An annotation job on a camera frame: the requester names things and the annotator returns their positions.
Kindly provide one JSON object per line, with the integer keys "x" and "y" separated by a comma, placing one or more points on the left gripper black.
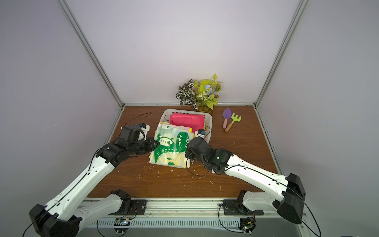
{"x": 150, "y": 140}

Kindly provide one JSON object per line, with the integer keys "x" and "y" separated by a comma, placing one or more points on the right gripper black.
{"x": 189, "y": 151}

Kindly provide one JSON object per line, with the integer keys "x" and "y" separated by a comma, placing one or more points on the green dinosaur raincoat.
{"x": 173, "y": 141}

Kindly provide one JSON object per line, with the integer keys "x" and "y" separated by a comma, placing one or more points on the pink raincoat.
{"x": 193, "y": 121}

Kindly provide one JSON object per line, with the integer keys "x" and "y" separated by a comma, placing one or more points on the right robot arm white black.
{"x": 288, "y": 192}

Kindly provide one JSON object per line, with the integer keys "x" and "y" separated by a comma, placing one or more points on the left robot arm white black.
{"x": 62, "y": 216}

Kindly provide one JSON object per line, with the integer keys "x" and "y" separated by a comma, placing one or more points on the white plastic perforated basket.
{"x": 207, "y": 119}

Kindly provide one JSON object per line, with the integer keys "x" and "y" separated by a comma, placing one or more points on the green toy rake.
{"x": 235, "y": 118}

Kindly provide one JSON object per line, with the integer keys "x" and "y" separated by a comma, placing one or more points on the purple toy trowel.
{"x": 227, "y": 114}

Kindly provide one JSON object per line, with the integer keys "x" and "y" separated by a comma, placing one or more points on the artificial potted plant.
{"x": 201, "y": 95}

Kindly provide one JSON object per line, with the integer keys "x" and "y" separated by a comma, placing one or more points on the right circuit board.
{"x": 247, "y": 225}

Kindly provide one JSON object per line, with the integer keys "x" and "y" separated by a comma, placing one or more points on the circuit board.
{"x": 247, "y": 225}
{"x": 121, "y": 226}

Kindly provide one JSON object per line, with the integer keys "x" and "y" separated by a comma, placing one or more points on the left circuit board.
{"x": 121, "y": 226}

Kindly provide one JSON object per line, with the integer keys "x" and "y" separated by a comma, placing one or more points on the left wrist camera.
{"x": 143, "y": 130}

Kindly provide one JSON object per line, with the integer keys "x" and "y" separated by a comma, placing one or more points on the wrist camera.
{"x": 143, "y": 130}
{"x": 200, "y": 133}

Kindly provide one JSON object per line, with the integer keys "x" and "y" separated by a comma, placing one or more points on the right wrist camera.
{"x": 200, "y": 133}

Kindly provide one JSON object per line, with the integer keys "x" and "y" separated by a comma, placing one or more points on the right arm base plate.
{"x": 231, "y": 207}

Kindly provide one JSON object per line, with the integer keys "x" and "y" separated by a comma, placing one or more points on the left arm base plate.
{"x": 137, "y": 207}

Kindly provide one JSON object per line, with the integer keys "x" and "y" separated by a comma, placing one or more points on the aluminium front rail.
{"x": 204, "y": 207}

